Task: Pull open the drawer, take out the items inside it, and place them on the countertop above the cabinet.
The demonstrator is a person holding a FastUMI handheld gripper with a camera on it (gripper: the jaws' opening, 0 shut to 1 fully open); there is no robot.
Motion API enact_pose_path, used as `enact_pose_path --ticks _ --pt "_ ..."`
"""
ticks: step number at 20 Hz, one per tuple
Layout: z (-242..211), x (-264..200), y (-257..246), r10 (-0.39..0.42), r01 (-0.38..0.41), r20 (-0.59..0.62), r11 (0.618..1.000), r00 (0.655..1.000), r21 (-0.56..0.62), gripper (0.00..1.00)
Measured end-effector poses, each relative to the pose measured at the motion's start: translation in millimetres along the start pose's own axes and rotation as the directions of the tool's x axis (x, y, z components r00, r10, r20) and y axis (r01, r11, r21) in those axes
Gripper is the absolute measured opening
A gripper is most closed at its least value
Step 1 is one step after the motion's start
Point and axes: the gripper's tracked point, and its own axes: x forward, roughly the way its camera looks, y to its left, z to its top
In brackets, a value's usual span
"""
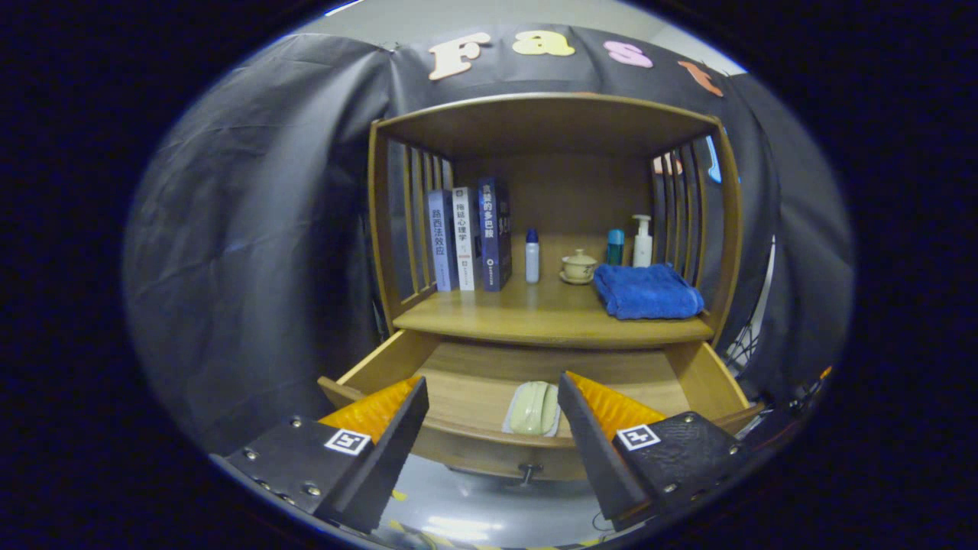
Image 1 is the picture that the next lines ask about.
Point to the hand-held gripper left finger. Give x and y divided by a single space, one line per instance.
393 451

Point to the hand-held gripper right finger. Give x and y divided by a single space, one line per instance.
592 451

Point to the black round drawer knob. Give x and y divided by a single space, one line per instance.
527 472

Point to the pale green sponge brush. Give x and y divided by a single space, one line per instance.
532 409

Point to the wooden drawer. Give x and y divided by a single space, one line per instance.
474 397

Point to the wooden countertop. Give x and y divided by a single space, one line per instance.
535 313

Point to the wooden cabinet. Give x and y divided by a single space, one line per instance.
550 126

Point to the folded blue towel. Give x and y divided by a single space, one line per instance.
648 292

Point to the beige lidded tea cup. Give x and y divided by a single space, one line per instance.
578 267

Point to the white bottle with blue cap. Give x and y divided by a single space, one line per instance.
532 260

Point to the teal bottle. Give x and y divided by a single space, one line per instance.
615 248

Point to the pale blue book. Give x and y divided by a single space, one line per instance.
443 244

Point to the white pump bottle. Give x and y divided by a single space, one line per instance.
642 244

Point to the white book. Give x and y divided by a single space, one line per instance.
464 241

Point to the dark blue book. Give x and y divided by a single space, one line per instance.
495 233

